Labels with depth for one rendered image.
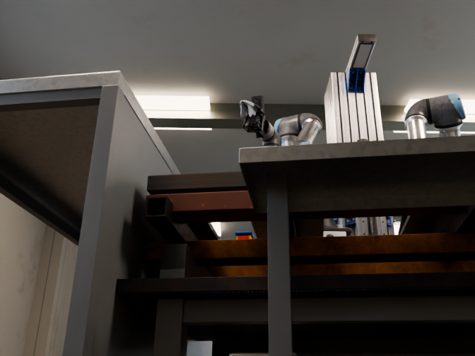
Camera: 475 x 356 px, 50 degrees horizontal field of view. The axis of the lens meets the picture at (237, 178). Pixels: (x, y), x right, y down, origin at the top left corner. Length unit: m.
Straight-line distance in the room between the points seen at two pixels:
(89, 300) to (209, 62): 3.89
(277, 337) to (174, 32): 3.78
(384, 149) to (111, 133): 0.60
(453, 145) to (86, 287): 0.73
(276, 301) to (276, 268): 0.06
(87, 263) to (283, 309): 0.41
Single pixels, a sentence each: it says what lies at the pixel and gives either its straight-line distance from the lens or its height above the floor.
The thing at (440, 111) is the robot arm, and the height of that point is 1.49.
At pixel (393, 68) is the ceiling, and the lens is 5.03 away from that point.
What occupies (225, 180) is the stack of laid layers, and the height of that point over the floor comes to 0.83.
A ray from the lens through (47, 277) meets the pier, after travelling 6.92.
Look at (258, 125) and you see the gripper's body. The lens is 2.11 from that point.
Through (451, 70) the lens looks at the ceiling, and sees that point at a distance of 5.22.
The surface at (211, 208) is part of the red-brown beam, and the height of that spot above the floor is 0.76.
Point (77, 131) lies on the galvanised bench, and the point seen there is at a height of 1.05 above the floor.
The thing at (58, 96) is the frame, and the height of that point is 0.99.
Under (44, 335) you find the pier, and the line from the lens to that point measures 6.78.
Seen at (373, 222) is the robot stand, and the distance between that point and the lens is 2.51.
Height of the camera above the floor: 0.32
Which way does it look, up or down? 24 degrees up
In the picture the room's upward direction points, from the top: 1 degrees clockwise
